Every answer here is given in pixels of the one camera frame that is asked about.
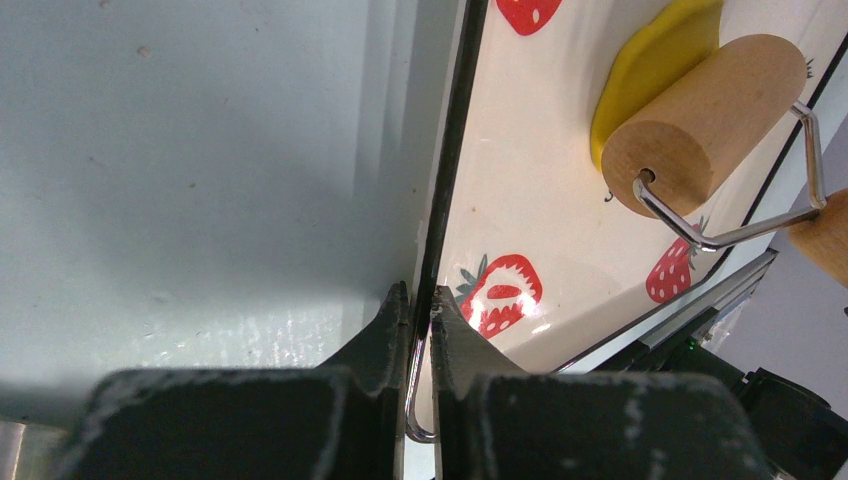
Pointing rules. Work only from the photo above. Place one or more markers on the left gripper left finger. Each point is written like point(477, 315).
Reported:
point(342, 419)

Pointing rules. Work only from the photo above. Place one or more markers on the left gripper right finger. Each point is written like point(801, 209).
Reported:
point(494, 420)

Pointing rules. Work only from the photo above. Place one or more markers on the strawberry print tray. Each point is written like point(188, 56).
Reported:
point(545, 264)

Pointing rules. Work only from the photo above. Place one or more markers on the yellow dough piece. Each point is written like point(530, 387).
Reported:
point(680, 37)

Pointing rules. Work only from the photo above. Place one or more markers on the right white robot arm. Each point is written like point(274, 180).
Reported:
point(800, 433)

